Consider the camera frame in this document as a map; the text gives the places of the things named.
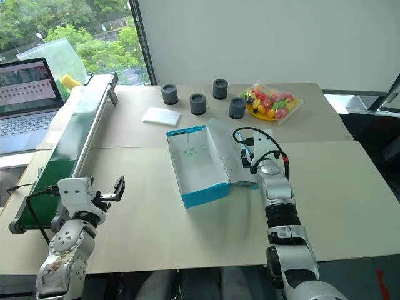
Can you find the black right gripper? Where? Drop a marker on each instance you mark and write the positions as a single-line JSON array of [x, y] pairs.
[[246, 158]]

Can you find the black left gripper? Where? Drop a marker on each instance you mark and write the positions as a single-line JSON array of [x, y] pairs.
[[101, 204]]

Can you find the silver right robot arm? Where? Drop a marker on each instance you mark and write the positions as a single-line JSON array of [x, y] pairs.
[[281, 193]]

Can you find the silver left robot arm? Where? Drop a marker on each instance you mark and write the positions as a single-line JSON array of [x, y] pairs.
[[67, 247]]

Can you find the blue white box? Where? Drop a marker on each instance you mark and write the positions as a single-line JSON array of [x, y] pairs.
[[200, 162]]

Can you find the green conveyor belt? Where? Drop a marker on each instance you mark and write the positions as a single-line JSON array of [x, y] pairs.
[[75, 134]]

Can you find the dark grey cylinder block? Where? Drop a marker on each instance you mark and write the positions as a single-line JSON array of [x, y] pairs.
[[220, 89], [169, 94], [237, 108], [197, 104]]

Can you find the bag of toy fruits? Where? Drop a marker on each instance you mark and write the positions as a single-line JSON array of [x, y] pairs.
[[270, 101]]

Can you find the white foam pad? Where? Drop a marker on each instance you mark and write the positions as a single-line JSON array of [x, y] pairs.
[[162, 116]]

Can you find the yellow sponge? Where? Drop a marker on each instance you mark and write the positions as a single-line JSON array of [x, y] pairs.
[[71, 82]]

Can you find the silver laptop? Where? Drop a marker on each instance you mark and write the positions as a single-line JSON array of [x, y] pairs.
[[25, 103]]

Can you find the clear plastic bag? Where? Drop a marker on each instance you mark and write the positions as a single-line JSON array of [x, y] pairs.
[[59, 59]]

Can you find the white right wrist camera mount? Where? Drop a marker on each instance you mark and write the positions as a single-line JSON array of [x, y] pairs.
[[261, 144]]

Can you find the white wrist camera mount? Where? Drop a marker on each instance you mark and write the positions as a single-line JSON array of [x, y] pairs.
[[261, 144], [74, 190]]

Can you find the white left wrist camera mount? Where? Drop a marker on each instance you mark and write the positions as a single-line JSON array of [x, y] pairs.
[[74, 190]]

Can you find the dark window frame post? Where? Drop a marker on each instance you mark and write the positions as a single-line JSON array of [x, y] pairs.
[[143, 43]]

